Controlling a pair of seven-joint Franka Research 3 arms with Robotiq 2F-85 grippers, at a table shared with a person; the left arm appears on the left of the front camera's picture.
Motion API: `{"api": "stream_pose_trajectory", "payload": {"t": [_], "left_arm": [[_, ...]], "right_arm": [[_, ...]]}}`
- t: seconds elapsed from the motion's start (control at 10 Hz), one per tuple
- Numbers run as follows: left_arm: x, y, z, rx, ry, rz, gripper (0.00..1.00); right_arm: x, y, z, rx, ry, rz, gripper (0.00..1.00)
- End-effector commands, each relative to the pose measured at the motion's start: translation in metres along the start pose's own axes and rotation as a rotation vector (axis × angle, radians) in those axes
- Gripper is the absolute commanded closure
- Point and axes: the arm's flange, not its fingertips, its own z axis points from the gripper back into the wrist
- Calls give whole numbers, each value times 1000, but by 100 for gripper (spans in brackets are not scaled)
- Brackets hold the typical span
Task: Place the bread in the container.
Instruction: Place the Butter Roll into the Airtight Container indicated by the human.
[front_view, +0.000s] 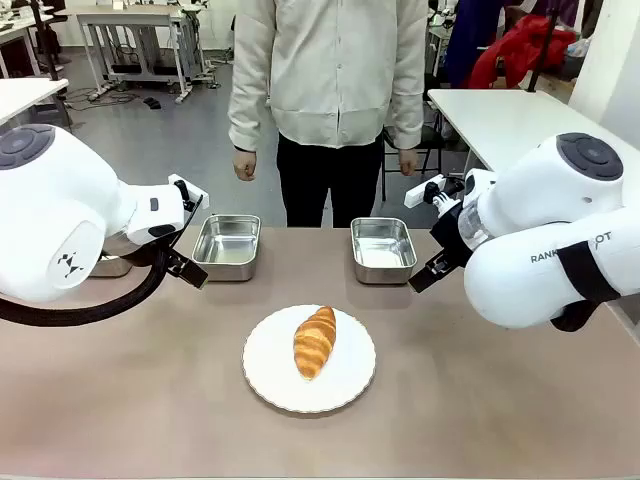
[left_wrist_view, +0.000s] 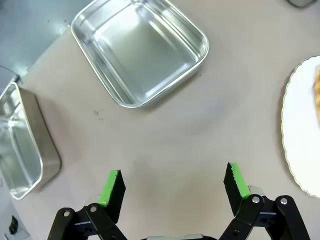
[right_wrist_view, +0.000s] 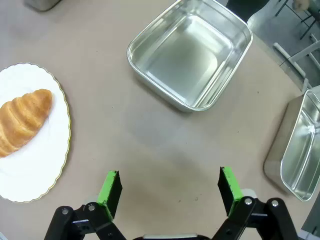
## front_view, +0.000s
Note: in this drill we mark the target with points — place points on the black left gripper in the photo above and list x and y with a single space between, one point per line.
172 245

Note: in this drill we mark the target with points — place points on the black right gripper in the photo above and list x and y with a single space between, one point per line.
450 230

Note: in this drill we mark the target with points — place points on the person's left forearm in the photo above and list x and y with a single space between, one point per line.
407 112

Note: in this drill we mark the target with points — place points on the person's right forearm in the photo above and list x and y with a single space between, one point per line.
248 115

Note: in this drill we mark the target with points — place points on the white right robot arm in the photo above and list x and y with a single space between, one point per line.
545 200

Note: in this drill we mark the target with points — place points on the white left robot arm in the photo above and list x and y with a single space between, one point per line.
55 210

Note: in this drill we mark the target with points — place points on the rectangular steel container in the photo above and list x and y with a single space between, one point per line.
227 247
384 250

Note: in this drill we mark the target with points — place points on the golden croissant bread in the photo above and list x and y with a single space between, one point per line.
314 345

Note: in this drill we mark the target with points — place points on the person's left hand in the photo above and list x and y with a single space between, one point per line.
407 162

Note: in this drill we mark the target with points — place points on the person's right hand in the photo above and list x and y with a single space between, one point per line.
245 165

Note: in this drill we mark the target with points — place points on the black chair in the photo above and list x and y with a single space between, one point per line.
425 145

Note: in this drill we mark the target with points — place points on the white round plate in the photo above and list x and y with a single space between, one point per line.
280 370

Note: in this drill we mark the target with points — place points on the white side table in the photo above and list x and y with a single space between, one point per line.
500 125
25 97

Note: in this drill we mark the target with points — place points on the person in cream shirt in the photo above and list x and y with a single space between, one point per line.
327 75

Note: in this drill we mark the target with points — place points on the red cloth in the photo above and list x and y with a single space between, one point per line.
520 55

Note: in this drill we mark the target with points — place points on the blue garment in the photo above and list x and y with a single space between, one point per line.
475 35

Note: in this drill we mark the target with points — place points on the black pole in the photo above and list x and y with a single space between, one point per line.
542 45
47 40

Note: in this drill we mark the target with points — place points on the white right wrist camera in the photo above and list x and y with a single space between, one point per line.
422 192

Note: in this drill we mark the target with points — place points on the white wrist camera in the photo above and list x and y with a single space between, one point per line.
422 192
189 190

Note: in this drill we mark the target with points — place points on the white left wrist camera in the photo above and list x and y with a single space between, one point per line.
189 190

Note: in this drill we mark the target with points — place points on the grey frame workbench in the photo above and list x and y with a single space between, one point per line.
130 40

